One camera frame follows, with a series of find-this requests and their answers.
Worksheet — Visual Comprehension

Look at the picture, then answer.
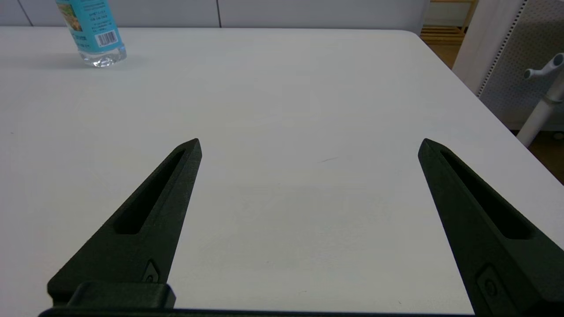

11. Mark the wooden slatted shelf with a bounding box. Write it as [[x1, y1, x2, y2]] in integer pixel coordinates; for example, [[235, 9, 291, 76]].
[[421, 0, 479, 69]]

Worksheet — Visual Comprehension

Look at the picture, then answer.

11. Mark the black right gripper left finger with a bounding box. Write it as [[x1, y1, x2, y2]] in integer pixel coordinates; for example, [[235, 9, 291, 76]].
[[47, 138, 203, 305]]

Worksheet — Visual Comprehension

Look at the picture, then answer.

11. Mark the white perforated panel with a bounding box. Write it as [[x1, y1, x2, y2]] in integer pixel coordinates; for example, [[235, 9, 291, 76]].
[[453, 0, 564, 131]]

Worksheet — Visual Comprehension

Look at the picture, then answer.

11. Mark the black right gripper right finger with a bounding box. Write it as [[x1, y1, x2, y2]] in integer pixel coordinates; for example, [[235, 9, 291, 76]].
[[417, 138, 564, 316]]

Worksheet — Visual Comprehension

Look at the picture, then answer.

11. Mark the clear bottle with blue label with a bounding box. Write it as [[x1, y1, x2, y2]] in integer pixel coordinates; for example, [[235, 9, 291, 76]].
[[55, 0, 127, 68]]

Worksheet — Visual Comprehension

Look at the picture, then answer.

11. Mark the white pole stand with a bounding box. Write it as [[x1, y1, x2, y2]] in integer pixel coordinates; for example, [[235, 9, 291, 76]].
[[516, 53, 564, 148]]

